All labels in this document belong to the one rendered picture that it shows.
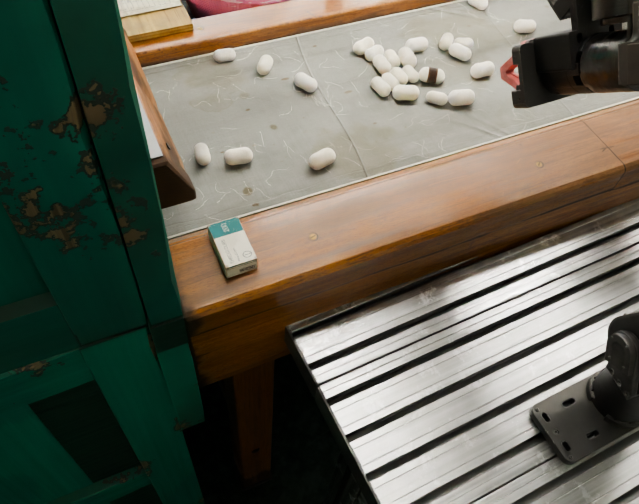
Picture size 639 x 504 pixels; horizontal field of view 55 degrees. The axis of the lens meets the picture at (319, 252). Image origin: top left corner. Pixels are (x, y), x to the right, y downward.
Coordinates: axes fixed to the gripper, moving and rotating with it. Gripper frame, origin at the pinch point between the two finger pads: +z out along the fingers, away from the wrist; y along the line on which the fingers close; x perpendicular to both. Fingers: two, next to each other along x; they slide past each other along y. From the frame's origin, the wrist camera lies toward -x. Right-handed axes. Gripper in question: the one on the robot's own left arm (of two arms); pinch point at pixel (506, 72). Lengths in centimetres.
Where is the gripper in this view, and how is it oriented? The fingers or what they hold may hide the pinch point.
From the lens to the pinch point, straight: 80.0
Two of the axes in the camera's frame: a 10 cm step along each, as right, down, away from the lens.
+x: 2.1, 9.3, 2.9
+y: -9.1, 3.0, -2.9
